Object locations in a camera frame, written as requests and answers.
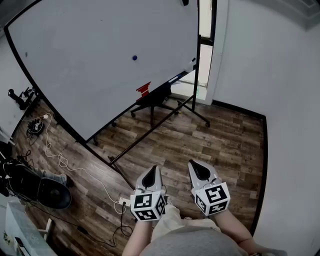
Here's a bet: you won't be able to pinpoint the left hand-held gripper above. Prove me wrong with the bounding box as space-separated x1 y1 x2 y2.
129 165 167 222

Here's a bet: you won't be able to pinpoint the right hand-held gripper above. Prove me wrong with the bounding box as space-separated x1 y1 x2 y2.
188 160 231 217

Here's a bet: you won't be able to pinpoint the person's left forearm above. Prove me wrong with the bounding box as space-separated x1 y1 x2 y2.
121 219 153 256

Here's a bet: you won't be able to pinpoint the person's right forearm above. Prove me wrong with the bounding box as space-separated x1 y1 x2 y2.
213 209 261 253

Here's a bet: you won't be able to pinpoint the black whiteboard stand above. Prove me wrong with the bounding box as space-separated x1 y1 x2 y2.
56 34 211 190

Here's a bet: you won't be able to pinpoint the person's beige trousers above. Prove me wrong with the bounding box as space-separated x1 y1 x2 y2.
151 199 222 241

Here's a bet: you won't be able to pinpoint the person's grey shirt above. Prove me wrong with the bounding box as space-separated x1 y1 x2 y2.
139 226 288 256

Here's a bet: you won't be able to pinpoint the large whiteboard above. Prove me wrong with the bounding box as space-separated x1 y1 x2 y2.
3 0 202 145

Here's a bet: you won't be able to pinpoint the glass top desk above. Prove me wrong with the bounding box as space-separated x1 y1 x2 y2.
0 199 59 256

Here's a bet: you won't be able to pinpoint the black phone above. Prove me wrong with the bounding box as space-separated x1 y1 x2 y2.
14 236 26 251

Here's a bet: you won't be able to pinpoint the black framed window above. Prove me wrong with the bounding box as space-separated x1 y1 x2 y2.
197 0 218 101

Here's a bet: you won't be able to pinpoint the black power cable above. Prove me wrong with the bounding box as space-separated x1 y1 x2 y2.
24 202 134 248

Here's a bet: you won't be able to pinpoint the white power cable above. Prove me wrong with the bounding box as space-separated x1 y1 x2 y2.
42 112 127 215

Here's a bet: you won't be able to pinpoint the black cable bundle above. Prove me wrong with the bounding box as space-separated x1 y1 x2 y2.
26 118 46 146

